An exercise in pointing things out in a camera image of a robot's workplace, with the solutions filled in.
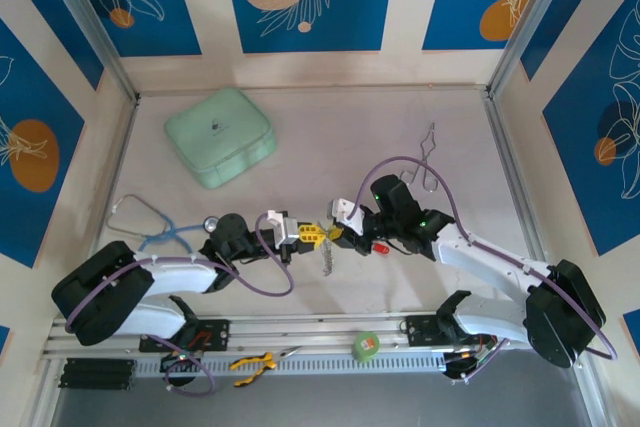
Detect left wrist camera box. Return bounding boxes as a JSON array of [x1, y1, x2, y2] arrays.
[[266, 207, 302, 249]]

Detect green tape roll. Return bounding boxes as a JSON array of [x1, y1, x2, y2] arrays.
[[352, 330, 381, 362]]

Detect blue stethoscope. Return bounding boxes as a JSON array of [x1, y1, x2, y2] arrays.
[[106, 192, 221, 254]]

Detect yellow black pliers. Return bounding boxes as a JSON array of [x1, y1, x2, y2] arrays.
[[229, 345, 303, 388]]

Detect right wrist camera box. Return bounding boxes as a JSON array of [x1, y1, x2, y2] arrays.
[[324, 196, 375, 237]]

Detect grey slotted cable duct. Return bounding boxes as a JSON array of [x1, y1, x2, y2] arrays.
[[133, 352, 447, 379]]

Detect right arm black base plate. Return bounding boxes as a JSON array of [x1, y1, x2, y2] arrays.
[[403, 314, 497, 348]]

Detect metal wire tongs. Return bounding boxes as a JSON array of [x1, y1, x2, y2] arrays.
[[398, 121, 441, 194]]

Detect aluminium mounting rail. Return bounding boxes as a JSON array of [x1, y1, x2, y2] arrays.
[[42, 307, 595, 361]]

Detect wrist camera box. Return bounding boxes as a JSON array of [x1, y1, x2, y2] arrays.
[[266, 207, 302, 249], [324, 196, 375, 237]]

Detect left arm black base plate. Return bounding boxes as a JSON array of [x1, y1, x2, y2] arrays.
[[138, 319, 231, 353]]

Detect metal keyring holder with rings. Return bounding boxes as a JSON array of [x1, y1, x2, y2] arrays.
[[313, 219, 339, 279]]

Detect black ribbed block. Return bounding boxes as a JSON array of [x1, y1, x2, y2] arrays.
[[58, 357, 137, 391]]

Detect aluminium frame post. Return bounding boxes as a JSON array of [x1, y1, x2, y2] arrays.
[[37, 0, 140, 104], [485, 0, 584, 101]]

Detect aluminium table side rail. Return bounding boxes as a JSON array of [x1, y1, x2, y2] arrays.
[[74, 96, 140, 318], [482, 91, 560, 308]]

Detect mint green zip case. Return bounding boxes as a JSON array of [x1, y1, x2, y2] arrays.
[[163, 87, 279, 192]]

